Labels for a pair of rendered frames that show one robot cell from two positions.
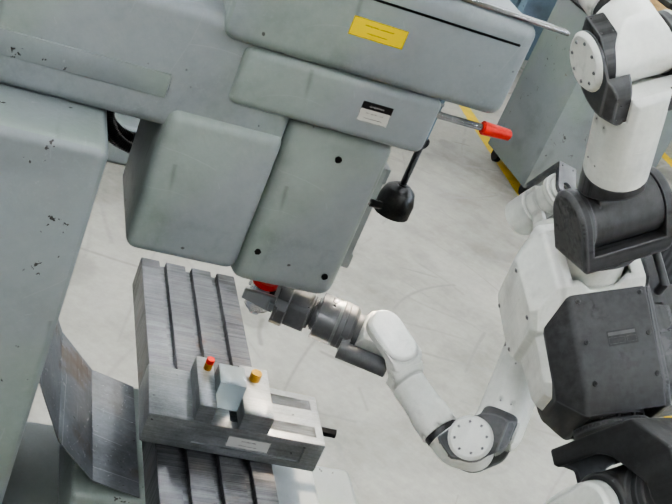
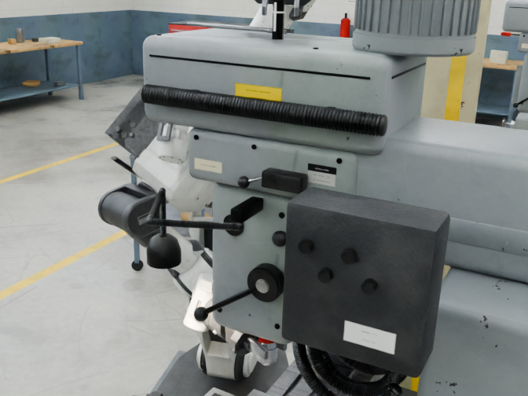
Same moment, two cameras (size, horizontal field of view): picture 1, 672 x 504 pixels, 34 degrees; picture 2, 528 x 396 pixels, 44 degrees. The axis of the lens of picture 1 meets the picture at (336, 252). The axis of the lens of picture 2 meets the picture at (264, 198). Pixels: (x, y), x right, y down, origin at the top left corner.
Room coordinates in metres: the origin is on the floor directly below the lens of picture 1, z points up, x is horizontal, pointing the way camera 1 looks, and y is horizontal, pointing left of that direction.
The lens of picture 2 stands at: (2.55, 1.02, 2.01)
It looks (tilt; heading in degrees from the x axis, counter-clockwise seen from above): 19 degrees down; 230
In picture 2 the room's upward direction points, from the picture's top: 2 degrees clockwise
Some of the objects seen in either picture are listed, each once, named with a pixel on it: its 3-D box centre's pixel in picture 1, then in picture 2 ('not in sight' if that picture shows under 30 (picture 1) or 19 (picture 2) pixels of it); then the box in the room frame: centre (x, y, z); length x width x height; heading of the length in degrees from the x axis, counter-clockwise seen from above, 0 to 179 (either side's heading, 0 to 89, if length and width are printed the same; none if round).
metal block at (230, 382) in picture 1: (227, 387); not in sight; (1.72, 0.09, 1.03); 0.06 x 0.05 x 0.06; 20
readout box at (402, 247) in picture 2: not in sight; (360, 280); (1.93, 0.50, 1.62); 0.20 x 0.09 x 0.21; 113
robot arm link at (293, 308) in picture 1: (307, 311); (240, 328); (1.74, 0.00, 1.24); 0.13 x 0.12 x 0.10; 1
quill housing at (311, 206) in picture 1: (302, 185); (272, 248); (1.74, 0.10, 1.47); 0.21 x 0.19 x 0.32; 23
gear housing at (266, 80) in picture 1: (324, 72); (293, 152); (1.72, 0.14, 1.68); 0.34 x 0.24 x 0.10; 113
